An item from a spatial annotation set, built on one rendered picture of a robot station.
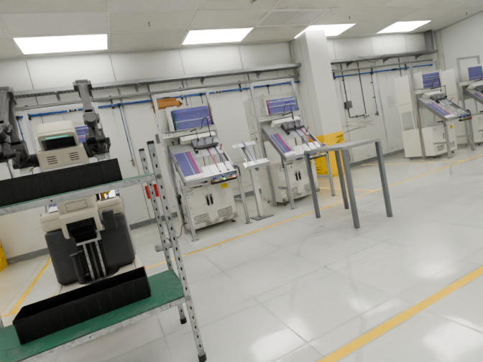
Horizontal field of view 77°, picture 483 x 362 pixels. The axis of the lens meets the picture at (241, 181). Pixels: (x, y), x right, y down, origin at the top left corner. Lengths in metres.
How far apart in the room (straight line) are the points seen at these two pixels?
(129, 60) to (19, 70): 1.60
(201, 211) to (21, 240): 2.92
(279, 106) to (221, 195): 1.66
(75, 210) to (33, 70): 3.90
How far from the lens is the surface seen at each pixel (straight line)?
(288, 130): 4.74
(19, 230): 5.75
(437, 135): 7.12
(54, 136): 2.19
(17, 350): 1.73
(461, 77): 8.31
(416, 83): 7.22
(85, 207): 2.24
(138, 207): 5.60
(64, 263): 2.57
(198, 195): 4.05
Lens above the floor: 0.98
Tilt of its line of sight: 6 degrees down
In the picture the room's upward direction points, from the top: 12 degrees counter-clockwise
